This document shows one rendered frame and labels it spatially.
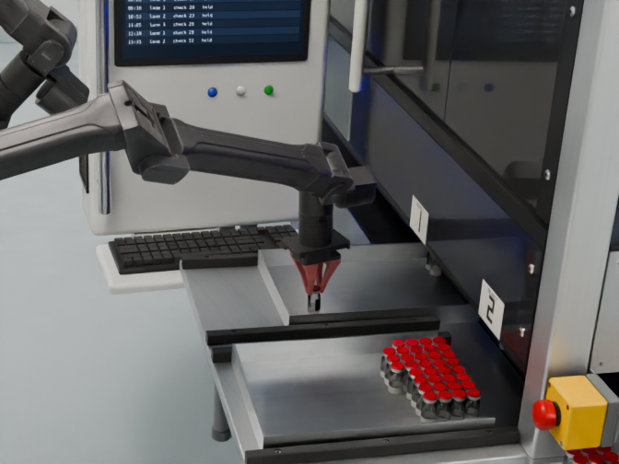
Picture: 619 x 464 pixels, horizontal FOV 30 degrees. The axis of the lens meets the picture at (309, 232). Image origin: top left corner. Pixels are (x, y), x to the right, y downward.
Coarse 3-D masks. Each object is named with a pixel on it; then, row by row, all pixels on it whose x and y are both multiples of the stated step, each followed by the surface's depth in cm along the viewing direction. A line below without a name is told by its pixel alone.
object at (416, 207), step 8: (416, 200) 205; (416, 208) 205; (424, 208) 201; (416, 216) 205; (424, 216) 201; (416, 224) 205; (424, 224) 202; (416, 232) 206; (424, 232) 202; (424, 240) 202
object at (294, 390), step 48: (384, 336) 187; (432, 336) 189; (240, 384) 175; (288, 384) 178; (336, 384) 178; (384, 384) 179; (288, 432) 166; (336, 432) 161; (384, 432) 163; (432, 432) 165
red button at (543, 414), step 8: (544, 400) 152; (536, 408) 152; (544, 408) 151; (552, 408) 151; (536, 416) 152; (544, 416) 151; (552, 416) 151; (536, 424) 152; (544, 424) 151; (552, 424) 151
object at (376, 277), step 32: (288, 256) 216; (352, 256) 219; (384, 256) 220; (416, 256) 222; (288, 288) 207; (352, 288) 209; (384, 288) 210; (416, 288) 210; (448, 288) 211; (288, 320) 192; (320, 320) 193; (352, 320) 194; (448, 320) 199
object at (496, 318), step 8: (488, 288) 175; (488, 296) 175; (496, 296) 172; (480, 304) 178; (488, 304) 175; (496, 304) 172; (504, 304) 170; (480, 312) 178; (496, 312) 172; (488, 320) 175; (496, 320) 172; (496, 328) 172; (496, 336) 172
